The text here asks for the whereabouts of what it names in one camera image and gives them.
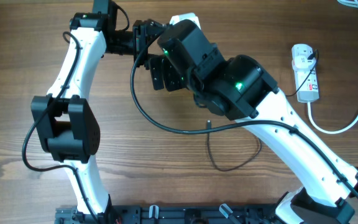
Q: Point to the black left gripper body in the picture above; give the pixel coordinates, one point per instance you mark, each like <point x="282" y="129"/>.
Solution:
<point x="140" y="43"/>

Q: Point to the white USB charger plug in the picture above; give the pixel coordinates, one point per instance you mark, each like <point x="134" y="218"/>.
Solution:
<point x="302" y="63"/>

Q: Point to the white power strip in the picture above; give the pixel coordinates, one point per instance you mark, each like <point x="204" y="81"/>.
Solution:
<point x="306" y="82"/>

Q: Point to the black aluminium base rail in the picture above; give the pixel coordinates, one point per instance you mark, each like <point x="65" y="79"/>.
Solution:
<point x="132" y="214"/>

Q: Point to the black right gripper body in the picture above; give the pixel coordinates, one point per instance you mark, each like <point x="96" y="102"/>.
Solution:
<point x="174" y="80"/>

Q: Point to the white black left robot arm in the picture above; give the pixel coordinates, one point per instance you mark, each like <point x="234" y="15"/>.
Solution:
<point x="65" y="124"/>

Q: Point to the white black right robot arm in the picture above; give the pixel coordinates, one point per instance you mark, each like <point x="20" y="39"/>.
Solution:
<point x="244" y="92"/>

